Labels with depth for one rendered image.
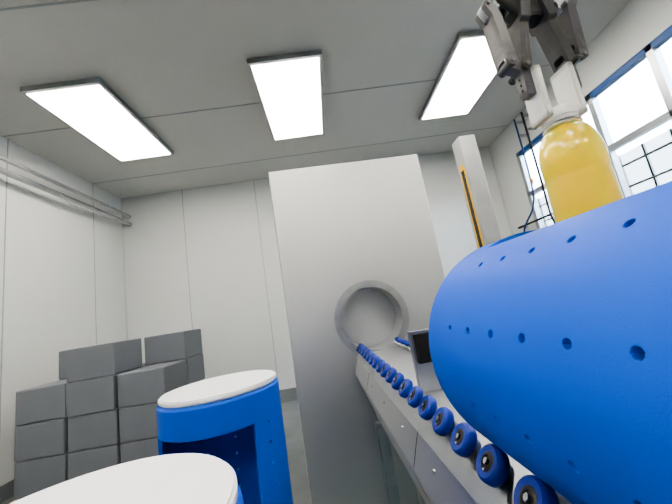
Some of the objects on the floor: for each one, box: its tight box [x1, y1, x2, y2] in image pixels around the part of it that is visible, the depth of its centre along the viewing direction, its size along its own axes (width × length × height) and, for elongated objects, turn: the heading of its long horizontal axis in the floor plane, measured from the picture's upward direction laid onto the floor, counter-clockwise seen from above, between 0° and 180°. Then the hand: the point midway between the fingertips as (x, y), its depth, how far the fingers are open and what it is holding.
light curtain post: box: [452, 135, 502, 249], centre depth 98 cm, size 6×6×170 cm
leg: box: [375, 421, 401, 504], centre depth 138 cm, size 6×6×63 cm
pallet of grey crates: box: [11, 329, 205, 503], centre depth 283 cm, size 120×80×119 cm
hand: (552, 96), depth 39 cm, fingers closed on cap, 4 cm apart
